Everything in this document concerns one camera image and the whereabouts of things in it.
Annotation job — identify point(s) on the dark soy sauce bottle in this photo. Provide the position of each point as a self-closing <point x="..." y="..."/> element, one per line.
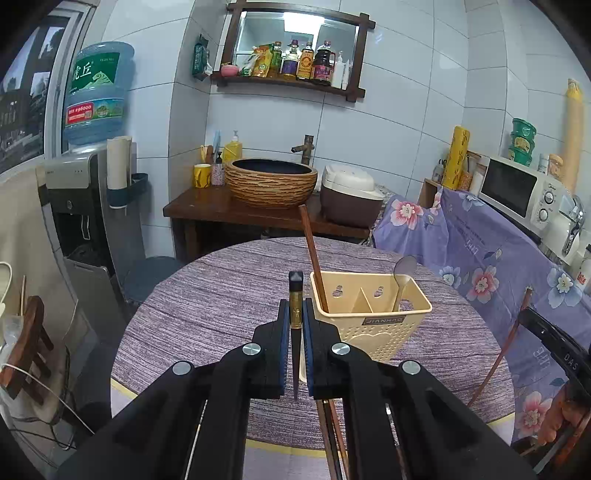
<point x="324" y="67"/>

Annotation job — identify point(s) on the green bottle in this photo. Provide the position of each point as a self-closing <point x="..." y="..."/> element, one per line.
<point x="276" y="60"/>

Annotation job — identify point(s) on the cream plastic utensil holder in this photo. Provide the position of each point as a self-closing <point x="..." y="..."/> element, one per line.
<point x="383" y="334"/>

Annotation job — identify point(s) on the brown and white rice cooker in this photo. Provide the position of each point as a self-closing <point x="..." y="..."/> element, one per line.
<point x="346" y="194"/>

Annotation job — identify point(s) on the stack of green bowls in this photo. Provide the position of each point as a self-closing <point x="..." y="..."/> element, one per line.
<point x="521" y="141"/>

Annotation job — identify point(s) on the bamboo style faucet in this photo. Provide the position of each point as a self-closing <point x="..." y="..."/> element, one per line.
<point x="307" y="147"/>

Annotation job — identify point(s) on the green hanging packet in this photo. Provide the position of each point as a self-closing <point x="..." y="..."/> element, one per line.
<point x="201" y="57"/>

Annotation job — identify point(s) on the yellow patterned roll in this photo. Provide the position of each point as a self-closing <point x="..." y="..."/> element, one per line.
<point x="456" y="159"/>

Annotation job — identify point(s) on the dark wooden chopstick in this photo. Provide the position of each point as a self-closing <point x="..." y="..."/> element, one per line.
<point x="328" y="438"/>

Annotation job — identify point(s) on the yellow packet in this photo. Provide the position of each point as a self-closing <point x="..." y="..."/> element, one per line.
<point x="262" y="62"/>

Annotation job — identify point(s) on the window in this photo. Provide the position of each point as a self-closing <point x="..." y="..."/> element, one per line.
<point x="27" y="92"/>

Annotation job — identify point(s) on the yellow mug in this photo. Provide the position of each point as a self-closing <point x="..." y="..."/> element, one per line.
<point x="202" y="176"/>

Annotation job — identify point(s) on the brown wooden chopstick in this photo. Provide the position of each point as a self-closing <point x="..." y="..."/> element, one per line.
<point x="341" y="445"/>
<point x="314" y="258"/>
<point x="501" y="355"/>

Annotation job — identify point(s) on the person's right hand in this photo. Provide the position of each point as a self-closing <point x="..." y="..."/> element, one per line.
<point x="556" y="415"/>

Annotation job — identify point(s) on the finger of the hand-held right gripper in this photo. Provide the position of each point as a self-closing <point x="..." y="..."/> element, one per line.
<point x="540" y="323"/>

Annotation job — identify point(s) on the dark wooden counter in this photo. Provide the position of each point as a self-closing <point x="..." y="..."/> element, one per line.
<point x="203" y="207"/>

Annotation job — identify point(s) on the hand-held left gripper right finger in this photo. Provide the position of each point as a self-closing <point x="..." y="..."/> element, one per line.
<point x="309" y="344"/>

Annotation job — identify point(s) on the white bottle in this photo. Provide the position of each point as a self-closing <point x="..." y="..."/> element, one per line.
<point x="339" y="71"/>

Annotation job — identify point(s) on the paper cup tube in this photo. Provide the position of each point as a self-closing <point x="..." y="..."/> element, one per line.
<point x="118" y="161"/>

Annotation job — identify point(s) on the glass jar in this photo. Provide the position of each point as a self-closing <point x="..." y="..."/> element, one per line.
<point x="479" y="177"/>

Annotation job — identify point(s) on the purple floral cloth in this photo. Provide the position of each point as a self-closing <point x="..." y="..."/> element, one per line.
<point x="466" y="230"/>

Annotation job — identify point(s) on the brown bottle with yellow label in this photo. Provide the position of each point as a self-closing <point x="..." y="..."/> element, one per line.
<point x="305" y="64"/>

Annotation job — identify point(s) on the woven pattern sink basin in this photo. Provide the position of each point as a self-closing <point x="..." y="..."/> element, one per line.
<point x="270" y="187"/>

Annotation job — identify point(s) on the metal spoon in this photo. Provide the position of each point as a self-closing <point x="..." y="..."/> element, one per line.
<point x="405" y="268"/>

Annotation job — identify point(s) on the dark blue cup holder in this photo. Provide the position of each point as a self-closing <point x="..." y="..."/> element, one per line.
<point x="134" y="189"/>

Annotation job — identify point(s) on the pink bowl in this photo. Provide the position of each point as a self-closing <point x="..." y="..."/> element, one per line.
<point x="229" y="70"/>

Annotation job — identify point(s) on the oil bottle with purple label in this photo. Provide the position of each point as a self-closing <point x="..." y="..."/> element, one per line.
<point x="291" y="62"/>

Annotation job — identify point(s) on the long yellow tube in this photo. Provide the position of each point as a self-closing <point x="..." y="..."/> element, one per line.
<point x="572" y="138"/>

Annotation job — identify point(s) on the grey water dispenser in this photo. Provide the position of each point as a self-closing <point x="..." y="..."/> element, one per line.
<point x="74" y="180"/>

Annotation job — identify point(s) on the blue water bottle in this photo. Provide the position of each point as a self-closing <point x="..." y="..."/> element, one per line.
<point x="97" y="92"/>

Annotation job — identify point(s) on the pale lilac cloth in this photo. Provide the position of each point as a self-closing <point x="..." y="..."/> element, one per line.
<point x="286" y="466"/>

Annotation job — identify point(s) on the wooden chair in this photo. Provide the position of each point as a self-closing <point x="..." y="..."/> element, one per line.
<point x="32" y="332"/>

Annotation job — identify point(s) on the wooden framed mirror shelf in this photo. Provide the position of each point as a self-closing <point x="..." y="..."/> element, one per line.
<point x="355" y="46"/>

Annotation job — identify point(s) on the black chopstick with gold band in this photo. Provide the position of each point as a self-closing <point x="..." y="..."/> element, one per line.
<point x="295" y="314"/>

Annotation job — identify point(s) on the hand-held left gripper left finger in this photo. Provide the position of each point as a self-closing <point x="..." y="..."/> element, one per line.
<point x="282" y="344"/>

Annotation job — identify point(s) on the white microwave oven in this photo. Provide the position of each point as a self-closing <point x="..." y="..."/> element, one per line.
<point x="508" y="189"/>

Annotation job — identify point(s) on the jar with orange lid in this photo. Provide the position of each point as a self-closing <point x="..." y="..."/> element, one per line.
<point x="555" y="167"/>

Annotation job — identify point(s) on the yellow soap pump bottle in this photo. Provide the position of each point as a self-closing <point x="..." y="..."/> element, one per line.
<point x="232" y="150"/>

